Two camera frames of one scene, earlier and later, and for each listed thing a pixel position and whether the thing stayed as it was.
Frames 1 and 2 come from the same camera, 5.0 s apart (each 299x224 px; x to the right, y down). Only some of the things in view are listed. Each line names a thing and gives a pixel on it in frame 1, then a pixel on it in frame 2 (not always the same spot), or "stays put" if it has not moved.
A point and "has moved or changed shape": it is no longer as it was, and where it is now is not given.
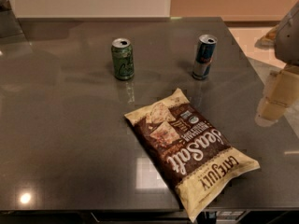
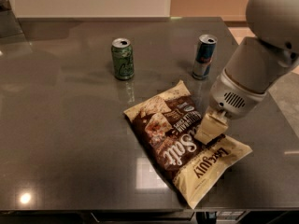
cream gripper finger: x=280 y=91 -> x=226 y=96
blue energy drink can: x=204 y=56 stays put
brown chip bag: x=202 y=167 has moved or changed shape
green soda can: x=122 y=59 stays put
